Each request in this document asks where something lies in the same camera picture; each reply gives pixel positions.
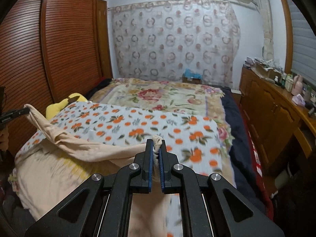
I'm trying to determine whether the peach t-shirt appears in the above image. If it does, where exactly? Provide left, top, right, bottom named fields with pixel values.
left=14, top=103, right=183, bottom=237

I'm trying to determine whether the yellow plush toy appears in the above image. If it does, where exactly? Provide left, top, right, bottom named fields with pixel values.
left=46, top=93, right=88, bottom=120

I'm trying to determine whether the dark blue bed sheet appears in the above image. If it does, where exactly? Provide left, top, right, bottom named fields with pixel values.
left=221, top=88, right=267, bottom=214

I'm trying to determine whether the orange print blanket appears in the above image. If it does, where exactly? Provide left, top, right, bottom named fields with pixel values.
left=15, top=101, right=236, bottom=237

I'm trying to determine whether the brown louvered wardrobe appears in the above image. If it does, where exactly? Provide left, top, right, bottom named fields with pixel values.
left=0, top=0, right=114, bottom=156

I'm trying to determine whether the floral bed quilt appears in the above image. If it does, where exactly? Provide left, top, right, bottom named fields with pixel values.
left=90, top=78, right=234, bottom=152

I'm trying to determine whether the wooden sideboard cabinet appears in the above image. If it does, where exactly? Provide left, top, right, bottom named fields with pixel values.
left=239, top=67, right=315, bottom=172

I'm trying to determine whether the pink thermos jug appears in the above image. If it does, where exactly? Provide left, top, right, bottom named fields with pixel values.
left=291, top=75, right=303, bottom=96

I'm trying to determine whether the patterned sheer curtain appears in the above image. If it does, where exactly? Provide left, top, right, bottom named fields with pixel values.
left=111, top=0, right=241, bottom=87

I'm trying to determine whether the grey window blind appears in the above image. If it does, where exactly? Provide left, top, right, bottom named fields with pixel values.
left=287, top=0, right=316, bottom=86

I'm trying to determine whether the cream tied curtain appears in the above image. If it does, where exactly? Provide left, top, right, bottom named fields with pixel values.
left=257, top=0, right=274, bottom=60

